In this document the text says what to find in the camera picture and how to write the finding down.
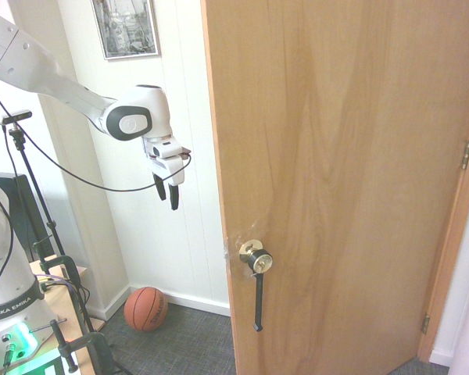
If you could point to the brass door hinge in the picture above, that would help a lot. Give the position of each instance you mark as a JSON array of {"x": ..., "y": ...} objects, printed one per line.
[
  {"x": 425, "y": 324},
  {"x": 467, "y": 154}
]

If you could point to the brass door knob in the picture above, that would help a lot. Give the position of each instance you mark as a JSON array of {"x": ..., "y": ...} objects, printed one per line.
[{"x": 260, "y": 261}]

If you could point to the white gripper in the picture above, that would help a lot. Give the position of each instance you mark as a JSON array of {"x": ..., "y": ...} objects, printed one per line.
[{"x": 171, "y": 170}]

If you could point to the black tripod stand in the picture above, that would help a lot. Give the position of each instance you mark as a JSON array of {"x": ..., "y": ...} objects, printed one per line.
[{"x": 37, "y": 191}]

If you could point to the small black screw clamp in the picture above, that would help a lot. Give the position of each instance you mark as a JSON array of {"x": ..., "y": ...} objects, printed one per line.
[{"x": 62, "y": 343}]

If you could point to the framed black-and-white picture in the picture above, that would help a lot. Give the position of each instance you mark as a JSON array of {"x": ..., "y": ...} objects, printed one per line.
[{"x": 127, "y": 27}]

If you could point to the orange basketball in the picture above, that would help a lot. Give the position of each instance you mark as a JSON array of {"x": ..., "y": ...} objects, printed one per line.
[{"x": 144, "y": 308}]

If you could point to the white and red wrist camera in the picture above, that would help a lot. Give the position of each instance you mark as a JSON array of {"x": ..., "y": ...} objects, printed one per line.
[{"x": 168, "y": 150}]

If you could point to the large black C-clamp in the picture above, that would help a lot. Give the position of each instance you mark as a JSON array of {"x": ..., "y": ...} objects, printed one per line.
[{"x": 97, "y": 347}]

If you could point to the black camera on stand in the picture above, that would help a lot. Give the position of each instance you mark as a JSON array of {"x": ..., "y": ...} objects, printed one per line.
[{"x": 18, "y": 116}]

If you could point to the clear tape on door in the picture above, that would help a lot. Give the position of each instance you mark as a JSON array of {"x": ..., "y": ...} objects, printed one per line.
[{"x": 234, "y": 238}]

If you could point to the light wooden door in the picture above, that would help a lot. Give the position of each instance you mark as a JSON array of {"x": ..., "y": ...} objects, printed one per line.
[{"x": 336, "y": 176}]

